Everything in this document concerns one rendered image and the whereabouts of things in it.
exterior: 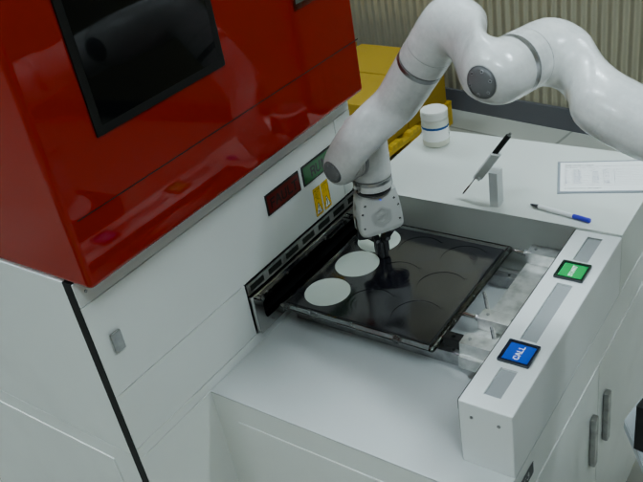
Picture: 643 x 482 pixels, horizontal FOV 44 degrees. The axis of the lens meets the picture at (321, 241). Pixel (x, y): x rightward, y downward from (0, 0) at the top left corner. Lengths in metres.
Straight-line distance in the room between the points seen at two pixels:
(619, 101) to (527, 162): 0.77
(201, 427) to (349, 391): 0.32
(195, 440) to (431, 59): 0.87
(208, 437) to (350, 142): 0.67
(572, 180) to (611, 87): 0.67
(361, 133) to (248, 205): 0.27
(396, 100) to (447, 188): 0.45
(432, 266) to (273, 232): 0.35
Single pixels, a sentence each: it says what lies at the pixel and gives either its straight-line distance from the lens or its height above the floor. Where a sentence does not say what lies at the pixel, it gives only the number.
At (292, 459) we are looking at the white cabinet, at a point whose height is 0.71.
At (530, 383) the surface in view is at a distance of 1.35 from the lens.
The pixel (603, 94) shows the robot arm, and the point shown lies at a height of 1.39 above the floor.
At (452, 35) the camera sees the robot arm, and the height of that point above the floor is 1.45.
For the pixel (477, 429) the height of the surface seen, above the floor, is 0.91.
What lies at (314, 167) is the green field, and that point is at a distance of 1.75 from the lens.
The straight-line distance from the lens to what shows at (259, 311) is 1.68.
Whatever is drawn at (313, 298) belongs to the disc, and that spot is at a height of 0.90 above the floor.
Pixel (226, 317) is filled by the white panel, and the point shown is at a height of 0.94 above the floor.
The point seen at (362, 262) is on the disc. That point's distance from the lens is 1.77.
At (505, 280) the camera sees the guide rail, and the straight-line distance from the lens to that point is 1.77.
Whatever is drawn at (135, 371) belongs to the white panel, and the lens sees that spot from 1.47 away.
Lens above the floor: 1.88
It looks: 31 degrees down
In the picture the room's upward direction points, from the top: 11 degrees counter-clockwise
